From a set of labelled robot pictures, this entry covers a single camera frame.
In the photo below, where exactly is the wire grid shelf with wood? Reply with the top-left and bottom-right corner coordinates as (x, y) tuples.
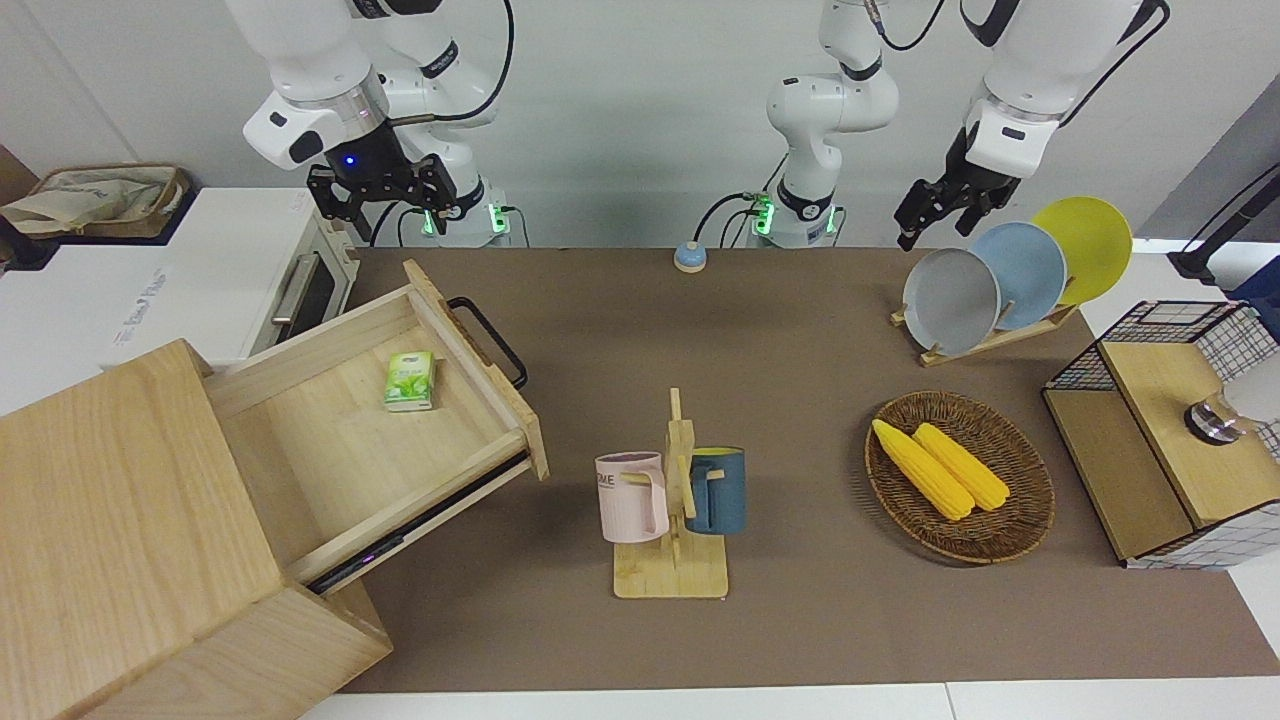
(1040, 300), (1280, 573)

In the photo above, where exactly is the teal mug with yellow inside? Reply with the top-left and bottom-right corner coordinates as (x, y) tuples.
(683, 447), (748, 536)

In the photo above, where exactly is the light wooden drawer cabinet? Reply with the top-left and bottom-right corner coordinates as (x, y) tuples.
(0, 338), (396, 720)

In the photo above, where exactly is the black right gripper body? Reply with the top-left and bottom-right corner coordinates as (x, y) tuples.
(322, 120), (441, 206)

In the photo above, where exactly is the green tissue pack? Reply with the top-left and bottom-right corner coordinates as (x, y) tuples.
(384, 350), (438, 413)

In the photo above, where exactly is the brown box with beige bag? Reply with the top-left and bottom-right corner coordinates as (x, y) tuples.
(0, 163), (196, 246)

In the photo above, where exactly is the wooden plate rack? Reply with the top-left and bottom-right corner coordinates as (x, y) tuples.
(890, 300), (1081, 368)

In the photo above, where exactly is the grey plate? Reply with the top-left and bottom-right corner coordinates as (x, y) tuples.
(902, 247), (1001, 358)

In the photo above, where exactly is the yellow plate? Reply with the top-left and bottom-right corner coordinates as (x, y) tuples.
(1030, 196), (1134, 306)

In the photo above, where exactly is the wooden mug tree stand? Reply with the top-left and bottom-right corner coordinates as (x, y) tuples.
(612, 388), (731, 601)

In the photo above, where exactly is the brown wicker basket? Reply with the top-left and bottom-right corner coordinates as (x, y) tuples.
(865, 390), (1056, 566)

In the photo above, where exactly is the white toaster oven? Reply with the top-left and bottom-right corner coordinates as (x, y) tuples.
(0, 188), (361, 416)

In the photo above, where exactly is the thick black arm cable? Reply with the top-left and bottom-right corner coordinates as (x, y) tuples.
(388, 0), (517, 127)

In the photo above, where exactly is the black metal stand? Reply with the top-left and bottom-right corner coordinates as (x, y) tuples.
(1168, 165), (1280, 283)

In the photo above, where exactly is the white cylinder bottle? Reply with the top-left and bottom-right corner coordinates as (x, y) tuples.
(1185, 350), (1280, 446)

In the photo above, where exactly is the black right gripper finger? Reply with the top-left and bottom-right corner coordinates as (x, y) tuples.
(308, 165), (353, 223)
(420, 155), (461, 216)

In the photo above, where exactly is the yellow corn cob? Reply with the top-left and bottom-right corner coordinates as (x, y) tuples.
(872, 418), (976, 522)
(913, 423), (1011, 512)

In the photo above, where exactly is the brown table mat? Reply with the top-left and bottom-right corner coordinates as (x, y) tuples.
(340, 247), (1280, 693)

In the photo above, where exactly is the light blue plate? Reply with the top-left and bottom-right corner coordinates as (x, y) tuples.
(968, 222), (1069, 331)

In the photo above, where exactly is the wooden drawer with black handle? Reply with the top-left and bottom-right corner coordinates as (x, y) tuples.
(205, 258), (551, 596)

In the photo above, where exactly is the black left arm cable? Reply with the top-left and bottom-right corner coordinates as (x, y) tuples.
(1058, 0), (1171, 129)

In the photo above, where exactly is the pink mug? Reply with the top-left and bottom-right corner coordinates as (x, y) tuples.
(595, 452), (671, 544)

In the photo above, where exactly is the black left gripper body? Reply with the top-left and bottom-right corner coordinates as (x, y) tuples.
(925, 125), (1021, 206)

